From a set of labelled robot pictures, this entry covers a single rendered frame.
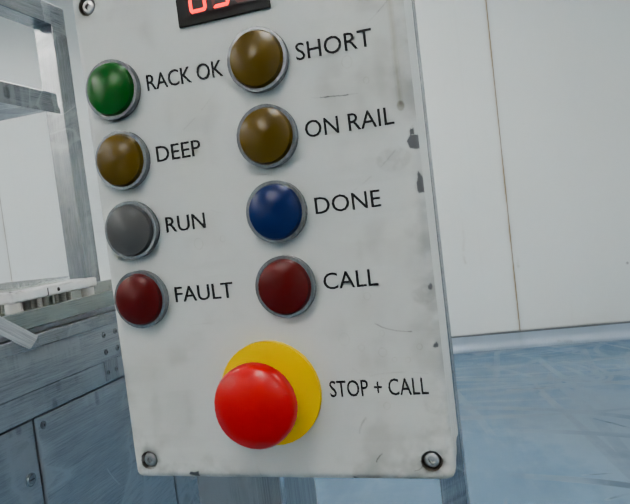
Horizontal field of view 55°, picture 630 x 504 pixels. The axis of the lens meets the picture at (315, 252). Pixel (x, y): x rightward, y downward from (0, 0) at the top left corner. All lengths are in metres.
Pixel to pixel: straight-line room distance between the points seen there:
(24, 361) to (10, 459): 0.18
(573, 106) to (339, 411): 3.99
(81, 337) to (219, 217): 1.04
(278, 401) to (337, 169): 0.11
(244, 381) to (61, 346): 1.02
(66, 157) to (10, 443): 0.86
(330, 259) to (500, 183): 3.84
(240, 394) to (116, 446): 1.24
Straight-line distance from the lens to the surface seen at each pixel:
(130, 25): 0.34
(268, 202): 0.29
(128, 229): 0.32
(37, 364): 1.24
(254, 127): 0.29
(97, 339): 1.37
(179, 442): 0.34
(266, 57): 0.30
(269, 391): 0.28
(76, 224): 1.82
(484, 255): 4.11
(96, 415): 1.46
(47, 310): 1.26
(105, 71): 0.34
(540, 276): 4.18
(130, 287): 0.33
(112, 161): 0.33
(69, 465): 1.40
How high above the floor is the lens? 0.97
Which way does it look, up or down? 3 degrees down
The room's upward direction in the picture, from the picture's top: 7 degrees counter-clockwise
